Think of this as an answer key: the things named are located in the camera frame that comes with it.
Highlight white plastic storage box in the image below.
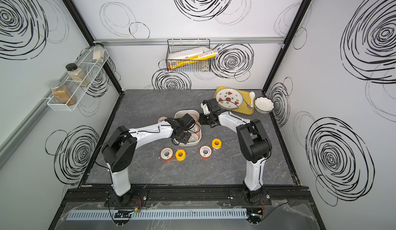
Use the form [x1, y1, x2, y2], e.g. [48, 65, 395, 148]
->
[174, 109, 202, 147]

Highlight yellow white box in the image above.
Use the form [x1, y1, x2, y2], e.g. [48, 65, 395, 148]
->
[166, 47, 219, 72]

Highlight yellow tray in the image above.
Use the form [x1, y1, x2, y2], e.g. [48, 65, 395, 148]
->
[212, 86, 255, 116]

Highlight spice jar pale contents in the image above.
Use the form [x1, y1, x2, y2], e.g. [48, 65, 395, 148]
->
[92, 43, 105, 63]

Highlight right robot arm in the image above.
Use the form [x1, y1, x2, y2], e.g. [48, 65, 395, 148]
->
[199, 99, 272, 192]

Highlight white scalloped bowl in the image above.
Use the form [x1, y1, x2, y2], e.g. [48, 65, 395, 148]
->
[254, 97, 274, 114]

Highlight black wire wall basket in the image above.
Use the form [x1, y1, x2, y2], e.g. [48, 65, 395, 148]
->
[165, 38, 211, 72]

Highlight white wire spice rack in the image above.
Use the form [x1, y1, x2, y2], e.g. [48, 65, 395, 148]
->
[47, 46, 110, 115]

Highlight white slotted cable duct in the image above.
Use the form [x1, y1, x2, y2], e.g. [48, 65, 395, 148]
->
[66, 208, 248, 221]

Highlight spice jar black lid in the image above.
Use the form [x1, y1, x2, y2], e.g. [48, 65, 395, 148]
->
[66, 63, 90, 87]

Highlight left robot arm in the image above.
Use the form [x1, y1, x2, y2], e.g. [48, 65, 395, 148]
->
[102, 114, 196, 197]

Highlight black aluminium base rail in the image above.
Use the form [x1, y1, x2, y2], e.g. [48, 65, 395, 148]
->
[61, 185, 314, 208]

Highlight yellow sealing tape roll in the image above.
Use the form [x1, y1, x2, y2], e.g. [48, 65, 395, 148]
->
[211, 138, 222, 150]
[175, 149, 186, 161]

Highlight watermelon pattern plate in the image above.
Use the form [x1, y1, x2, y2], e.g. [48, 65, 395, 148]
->
[214, 88, 243, 109]

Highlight spice jar brown contents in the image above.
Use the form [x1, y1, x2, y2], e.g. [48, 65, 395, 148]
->
[49, 81, 76, 106]

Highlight white spoon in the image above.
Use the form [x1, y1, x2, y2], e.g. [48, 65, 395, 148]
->
[247, 91, 255, 108]

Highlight orange sealing tape roll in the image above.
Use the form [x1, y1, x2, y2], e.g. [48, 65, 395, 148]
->
[158, 117, 168, 123]
[191, 115, 199, 123]
[200, 146, 212, 159]
[188, 133, 200, 143]
[160, 148, 173, 161]
[192, 123, 201, 133]

